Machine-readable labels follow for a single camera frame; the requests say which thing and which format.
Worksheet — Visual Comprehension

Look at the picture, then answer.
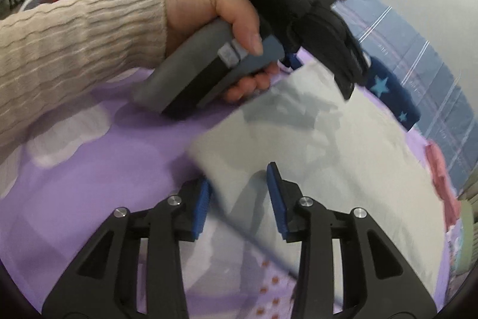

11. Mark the purple floral bedsheet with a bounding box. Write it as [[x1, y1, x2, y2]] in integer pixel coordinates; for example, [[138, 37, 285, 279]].
[[0, 50, 467, 319]]

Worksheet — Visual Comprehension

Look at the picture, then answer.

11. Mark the person's left forearm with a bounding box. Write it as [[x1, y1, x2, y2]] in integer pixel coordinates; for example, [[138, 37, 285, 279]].
[[0, 0, 167, 155]]

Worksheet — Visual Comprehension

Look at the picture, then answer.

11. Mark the navy star print cloth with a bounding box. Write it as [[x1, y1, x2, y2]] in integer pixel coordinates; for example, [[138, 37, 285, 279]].
[[364, 55, 421, 132]]

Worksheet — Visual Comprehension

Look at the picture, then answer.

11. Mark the pale green garment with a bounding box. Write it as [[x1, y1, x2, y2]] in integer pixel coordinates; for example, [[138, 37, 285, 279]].
[[187, 63, 454, 305]]

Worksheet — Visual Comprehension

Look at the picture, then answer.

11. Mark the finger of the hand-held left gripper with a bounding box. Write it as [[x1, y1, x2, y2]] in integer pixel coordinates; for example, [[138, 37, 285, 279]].
[[280, 52, 301, 71], [291, 1, 371, 102]]

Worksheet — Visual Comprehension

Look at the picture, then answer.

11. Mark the pink cloth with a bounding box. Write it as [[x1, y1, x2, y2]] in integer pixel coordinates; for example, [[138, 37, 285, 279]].
[[425, 141, 463, 231]]

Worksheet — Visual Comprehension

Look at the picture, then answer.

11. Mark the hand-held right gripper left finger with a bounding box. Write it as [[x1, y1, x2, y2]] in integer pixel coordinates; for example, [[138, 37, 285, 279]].
[[42, 179, 213, 319]]

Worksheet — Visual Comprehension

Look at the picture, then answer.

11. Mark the blue plaid quilt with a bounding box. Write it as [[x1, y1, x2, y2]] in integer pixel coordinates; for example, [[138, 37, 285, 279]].
[[329, 0, 472, 194]]

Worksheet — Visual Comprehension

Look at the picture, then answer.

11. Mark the person's left hand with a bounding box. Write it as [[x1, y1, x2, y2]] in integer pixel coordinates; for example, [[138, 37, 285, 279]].
[[163, 0, 281, 103]]

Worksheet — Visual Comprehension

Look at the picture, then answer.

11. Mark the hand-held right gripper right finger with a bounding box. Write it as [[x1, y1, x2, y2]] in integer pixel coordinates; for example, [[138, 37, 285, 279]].
[[266, 162, 437, 319]]

